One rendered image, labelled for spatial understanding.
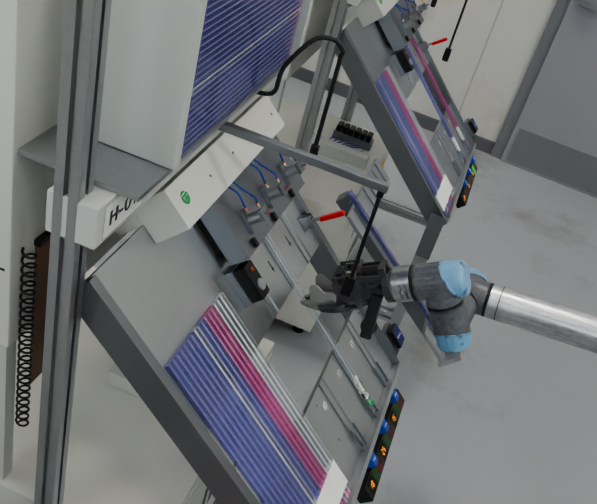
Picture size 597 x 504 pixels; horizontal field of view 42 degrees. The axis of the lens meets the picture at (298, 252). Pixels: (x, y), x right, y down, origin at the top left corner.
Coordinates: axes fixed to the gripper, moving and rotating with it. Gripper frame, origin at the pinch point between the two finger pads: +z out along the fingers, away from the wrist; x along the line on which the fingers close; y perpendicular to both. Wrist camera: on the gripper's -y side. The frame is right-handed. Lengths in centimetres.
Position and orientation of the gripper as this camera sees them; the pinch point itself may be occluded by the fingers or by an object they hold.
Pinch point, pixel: (308, 302)
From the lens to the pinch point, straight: 169.6
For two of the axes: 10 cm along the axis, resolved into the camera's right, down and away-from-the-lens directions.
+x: -3.2, 4.9, -8.1
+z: -9.0, 1.2, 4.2
